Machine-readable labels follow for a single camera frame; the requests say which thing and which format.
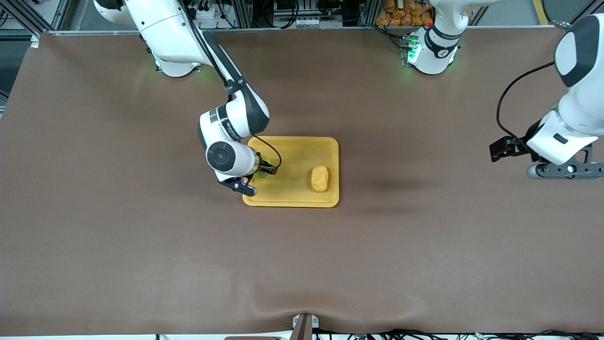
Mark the orange snack bag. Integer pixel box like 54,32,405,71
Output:
376,0,433,27

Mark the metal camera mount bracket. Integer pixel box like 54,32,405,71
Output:
292,313,319,340

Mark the yellow potato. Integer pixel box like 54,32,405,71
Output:
310,165,329,193

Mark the yellow plastic tray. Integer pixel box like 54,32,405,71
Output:
243,136,340,208

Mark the white connector strip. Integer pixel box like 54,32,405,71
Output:
295,17,343,30

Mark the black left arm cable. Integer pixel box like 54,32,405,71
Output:
496,60,567,143

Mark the aluminium frame post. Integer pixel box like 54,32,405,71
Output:
233,0,253,29
359,0,380,27

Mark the brown table mat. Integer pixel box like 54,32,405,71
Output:
0,28,604,337

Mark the green apple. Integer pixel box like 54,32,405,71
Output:
254,153,275,180

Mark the silver table edge rail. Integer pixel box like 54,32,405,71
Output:
47,26,564,36

